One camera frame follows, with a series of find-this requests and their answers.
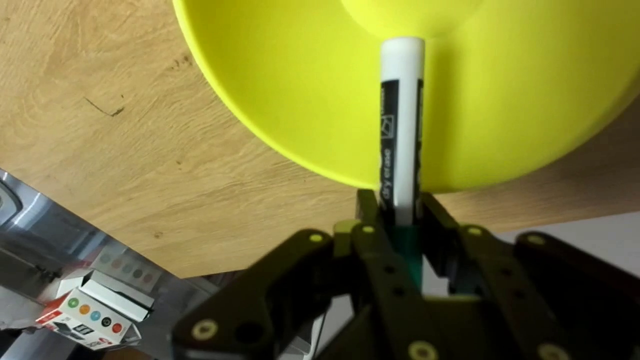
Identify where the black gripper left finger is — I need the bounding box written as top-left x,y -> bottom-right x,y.
173,188 -> 430,360

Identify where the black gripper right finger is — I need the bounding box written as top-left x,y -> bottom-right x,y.
416,191 -> 640,360

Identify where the white marker with green cap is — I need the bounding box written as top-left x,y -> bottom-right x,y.
374,35 -> 428,292

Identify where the yellow plastic bowl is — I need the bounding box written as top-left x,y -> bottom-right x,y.
171,0 -> 640,195

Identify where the white red marker box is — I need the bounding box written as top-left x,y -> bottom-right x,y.
34,265 -> 160,351

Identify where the grey device with labels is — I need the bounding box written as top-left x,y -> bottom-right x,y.
0,168 -> 227,360

